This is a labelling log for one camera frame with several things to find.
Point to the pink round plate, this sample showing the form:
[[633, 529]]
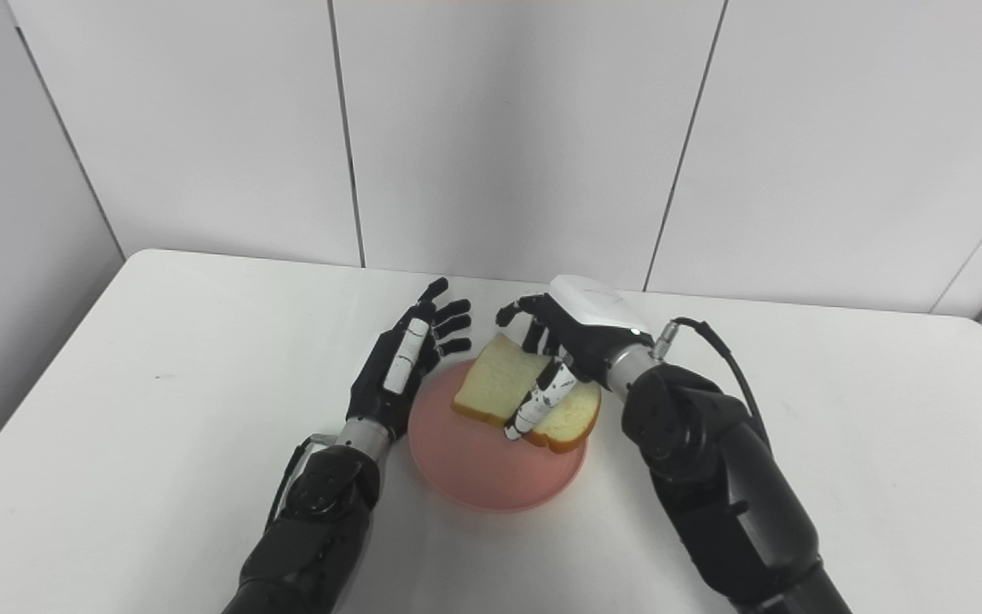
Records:
[[491, 460]]

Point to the slice of bread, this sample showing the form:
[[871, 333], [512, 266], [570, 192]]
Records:
[[504, 385]]

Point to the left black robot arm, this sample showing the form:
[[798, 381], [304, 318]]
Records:
[[312, 520]]

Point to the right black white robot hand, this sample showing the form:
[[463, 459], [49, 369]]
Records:
[[580, 341]]

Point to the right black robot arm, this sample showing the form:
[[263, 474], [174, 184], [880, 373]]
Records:
[[713, 477]]

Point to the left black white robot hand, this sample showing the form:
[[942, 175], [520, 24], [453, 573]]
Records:
[[401, 367]]

